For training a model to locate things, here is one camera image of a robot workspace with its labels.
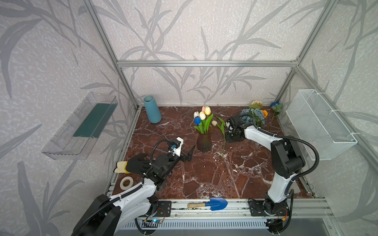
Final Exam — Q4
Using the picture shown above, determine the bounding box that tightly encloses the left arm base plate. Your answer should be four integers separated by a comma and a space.
147, 201, 172, 217

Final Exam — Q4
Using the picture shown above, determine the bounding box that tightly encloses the teal ceramic vase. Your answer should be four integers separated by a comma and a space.
143, 95, 162, 124

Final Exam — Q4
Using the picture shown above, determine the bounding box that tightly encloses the black yellow glove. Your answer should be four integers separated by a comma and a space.
114, 153, 151, 175

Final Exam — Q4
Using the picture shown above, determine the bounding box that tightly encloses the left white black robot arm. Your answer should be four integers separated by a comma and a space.
72, 146, 195, 236

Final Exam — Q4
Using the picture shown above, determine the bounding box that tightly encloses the blue garden trowel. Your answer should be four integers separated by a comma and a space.
188, 197, 228, 211

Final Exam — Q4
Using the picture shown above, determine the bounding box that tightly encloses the clear acrylic wall shelf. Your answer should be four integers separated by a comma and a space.
42, 92, 118, 160

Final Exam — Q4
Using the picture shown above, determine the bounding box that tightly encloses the pale yellow tulip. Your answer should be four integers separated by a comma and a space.
211, 116, 226, 155

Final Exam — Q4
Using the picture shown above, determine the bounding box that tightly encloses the cream tulip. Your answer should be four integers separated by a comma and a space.
198, 112, 206, 134

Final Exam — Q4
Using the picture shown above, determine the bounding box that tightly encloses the blue hydrangea bouquet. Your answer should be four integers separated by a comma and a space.
239, 108, 265, 128

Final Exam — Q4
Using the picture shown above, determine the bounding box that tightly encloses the green mat on shelf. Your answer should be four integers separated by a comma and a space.
73, 103, 118, 138

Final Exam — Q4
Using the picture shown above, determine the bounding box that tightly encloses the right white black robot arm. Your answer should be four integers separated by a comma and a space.
225, 115, 320, 215

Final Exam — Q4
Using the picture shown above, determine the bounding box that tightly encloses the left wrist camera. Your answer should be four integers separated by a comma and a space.
169, 137, 184, 157

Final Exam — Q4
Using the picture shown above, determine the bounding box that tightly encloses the orange flower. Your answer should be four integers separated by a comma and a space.
262, 110, 268, 118

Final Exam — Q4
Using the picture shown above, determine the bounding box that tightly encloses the white tape roll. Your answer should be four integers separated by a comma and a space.
119, 176, 134, 191

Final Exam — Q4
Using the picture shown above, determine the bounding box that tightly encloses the dark red glass vase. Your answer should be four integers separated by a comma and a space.
196, 130, 213, 152

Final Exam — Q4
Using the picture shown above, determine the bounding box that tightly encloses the yellow sunflower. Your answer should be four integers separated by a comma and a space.
249, 100, 263, 110

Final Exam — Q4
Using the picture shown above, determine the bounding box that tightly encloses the blue tulip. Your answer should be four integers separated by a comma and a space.
195, 117, 201, 125

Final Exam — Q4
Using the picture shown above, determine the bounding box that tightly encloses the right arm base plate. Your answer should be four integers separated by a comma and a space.
248, 199, 289, 217

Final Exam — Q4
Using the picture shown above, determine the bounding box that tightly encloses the blue rose stem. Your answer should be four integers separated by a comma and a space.
269, 102, 283, 130

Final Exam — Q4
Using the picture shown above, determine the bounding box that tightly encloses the white wire basket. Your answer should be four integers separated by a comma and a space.
286, 89, 358, 160

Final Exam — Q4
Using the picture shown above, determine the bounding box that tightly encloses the aluminium front rail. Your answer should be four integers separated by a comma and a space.
158, 198, 335, 220

